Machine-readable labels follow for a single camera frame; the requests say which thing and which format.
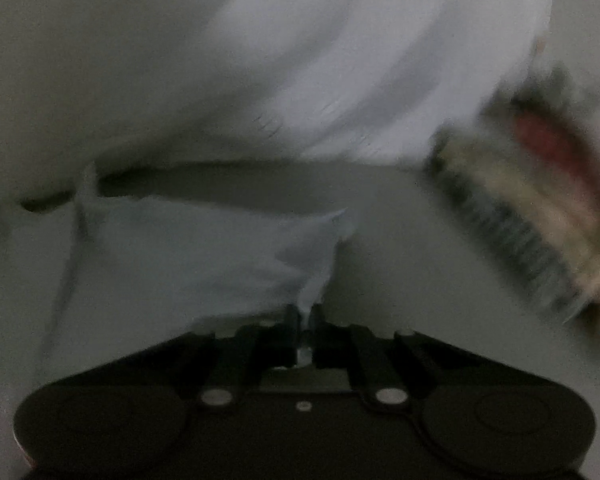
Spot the white garment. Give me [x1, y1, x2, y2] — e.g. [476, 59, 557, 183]
[0, 0, 556, 333]

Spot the patterned printed cloth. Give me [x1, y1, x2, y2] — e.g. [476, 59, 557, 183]
[426, 65, 600, 323]

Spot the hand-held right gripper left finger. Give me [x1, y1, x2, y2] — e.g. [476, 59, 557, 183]
[172, 304, 302, 411]

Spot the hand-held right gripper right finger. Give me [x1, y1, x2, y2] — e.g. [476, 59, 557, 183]
[309, 303, 433, 411]

